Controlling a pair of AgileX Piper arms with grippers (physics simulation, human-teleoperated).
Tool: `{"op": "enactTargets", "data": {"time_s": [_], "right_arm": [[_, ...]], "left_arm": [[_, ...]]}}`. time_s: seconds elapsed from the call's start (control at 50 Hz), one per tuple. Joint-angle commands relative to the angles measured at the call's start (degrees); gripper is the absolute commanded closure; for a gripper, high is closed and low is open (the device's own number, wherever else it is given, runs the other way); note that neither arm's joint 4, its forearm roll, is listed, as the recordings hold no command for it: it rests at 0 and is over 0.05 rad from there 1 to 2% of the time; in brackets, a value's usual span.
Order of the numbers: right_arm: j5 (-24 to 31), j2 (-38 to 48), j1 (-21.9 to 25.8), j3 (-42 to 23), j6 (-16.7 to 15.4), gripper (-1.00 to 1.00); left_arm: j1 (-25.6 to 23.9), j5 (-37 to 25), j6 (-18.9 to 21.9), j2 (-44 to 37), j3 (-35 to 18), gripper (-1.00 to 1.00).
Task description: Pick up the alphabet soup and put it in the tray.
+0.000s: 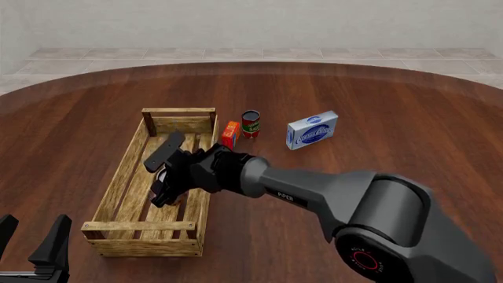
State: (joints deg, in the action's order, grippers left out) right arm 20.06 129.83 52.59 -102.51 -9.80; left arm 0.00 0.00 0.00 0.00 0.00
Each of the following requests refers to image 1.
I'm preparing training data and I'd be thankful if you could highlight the red orange food box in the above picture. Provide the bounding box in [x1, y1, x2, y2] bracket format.
[221, 120, 241, 151]

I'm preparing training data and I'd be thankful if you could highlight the wooden slat tray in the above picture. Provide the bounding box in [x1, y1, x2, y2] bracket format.
[80, 107, 220, 258]

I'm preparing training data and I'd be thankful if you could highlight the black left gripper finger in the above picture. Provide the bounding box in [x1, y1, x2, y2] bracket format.
[0, 214, 20, 253]
[28, 214, 72, 268]

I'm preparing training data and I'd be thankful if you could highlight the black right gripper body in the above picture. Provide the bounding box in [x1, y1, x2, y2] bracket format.
[150, 149, 197, 208]

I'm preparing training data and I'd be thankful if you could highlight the blue white cream cheese box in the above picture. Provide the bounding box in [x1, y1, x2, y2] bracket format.
[285, 110, 340, 151]

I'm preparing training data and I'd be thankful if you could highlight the tomato sauce tin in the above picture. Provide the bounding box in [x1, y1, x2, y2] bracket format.
[240, 109, 262, 139]

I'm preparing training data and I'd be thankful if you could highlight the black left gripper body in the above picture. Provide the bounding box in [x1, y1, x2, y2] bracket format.
[0, 263, 72, 283]

